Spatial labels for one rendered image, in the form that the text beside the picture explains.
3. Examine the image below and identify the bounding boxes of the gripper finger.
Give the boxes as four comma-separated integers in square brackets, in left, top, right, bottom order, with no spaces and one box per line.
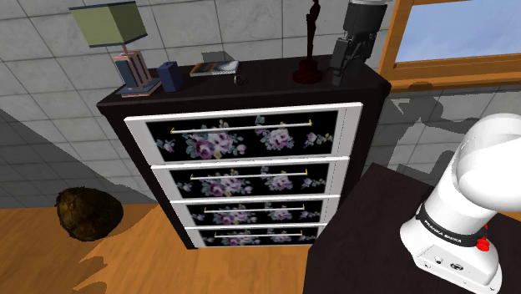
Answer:
[329,34,357,88]
[350,33,378,77]

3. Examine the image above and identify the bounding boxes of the dark red figurine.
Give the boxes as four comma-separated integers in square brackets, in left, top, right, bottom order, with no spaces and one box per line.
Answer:
[291,0,324,85]

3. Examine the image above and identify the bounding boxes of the black floral chest of drawers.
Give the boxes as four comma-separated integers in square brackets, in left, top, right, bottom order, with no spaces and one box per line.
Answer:
[95,54,393,251]

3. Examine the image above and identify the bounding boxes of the grey book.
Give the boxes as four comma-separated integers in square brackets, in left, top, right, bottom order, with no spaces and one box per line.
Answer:
[188,59,240,78]

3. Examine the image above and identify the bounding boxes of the dark blue box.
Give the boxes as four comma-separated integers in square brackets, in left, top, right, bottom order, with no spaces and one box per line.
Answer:
[156,60,185,94]

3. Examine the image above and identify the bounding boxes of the green shade table lamp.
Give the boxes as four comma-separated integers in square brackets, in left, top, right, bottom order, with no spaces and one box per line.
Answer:
[68,0,164,99]

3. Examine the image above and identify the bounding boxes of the brown round pouf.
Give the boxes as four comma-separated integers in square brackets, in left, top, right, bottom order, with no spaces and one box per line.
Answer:
[54,185,124,242]

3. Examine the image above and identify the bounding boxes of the wooden frame window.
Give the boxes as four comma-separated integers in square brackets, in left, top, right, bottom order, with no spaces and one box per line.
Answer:
[377,0,521,94]

